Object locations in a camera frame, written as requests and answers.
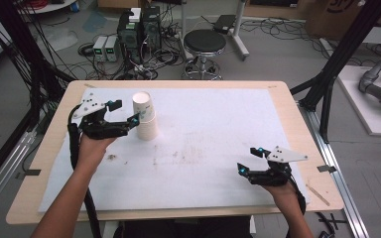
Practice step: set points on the aluminium rail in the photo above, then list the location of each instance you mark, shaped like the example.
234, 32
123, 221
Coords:
337, 172
6, 165

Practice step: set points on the person's left hand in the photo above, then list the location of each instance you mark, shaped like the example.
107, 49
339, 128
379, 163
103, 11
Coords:
94, 148

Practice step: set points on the black metal frame post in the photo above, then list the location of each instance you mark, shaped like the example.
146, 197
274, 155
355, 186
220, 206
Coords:
337, 59
23, 49

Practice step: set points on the grey power supply unit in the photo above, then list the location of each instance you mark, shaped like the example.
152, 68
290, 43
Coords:
100, 49
111, 49

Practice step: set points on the small white box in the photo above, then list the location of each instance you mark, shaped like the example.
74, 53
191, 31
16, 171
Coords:
135, 15

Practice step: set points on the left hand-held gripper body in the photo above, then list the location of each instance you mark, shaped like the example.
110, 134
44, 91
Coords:
102, 127

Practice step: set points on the brown cardboard box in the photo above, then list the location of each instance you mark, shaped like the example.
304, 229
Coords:
337, 16

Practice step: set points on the black tape piece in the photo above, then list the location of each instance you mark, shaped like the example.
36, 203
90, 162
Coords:
326, 168
29, 173

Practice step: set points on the black computer tower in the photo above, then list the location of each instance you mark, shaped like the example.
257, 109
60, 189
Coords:
129, 36
152, 28

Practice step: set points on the stack of white paper cups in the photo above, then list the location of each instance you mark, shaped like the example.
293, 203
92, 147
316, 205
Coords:
145, 115

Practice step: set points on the white desk leg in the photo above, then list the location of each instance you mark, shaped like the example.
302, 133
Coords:
241, 33

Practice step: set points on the thin wooden stick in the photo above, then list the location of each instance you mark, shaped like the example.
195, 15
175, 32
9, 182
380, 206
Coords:
317, 194

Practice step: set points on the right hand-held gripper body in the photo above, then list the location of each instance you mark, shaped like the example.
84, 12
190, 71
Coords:
274, 172

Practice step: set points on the black round stool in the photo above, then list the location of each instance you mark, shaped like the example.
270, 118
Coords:
205, 41

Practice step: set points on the white platform board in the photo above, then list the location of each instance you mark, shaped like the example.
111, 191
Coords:
367, 112

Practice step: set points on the black flat device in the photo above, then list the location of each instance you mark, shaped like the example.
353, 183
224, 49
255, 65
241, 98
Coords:
225, 23

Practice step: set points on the white foam mat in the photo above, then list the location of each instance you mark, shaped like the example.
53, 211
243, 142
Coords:
195, 172

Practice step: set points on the person's right hand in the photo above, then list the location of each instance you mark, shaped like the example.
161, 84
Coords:
284, 196

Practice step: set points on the person's dark clothing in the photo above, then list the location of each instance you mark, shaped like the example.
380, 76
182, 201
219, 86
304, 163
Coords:
185, 228

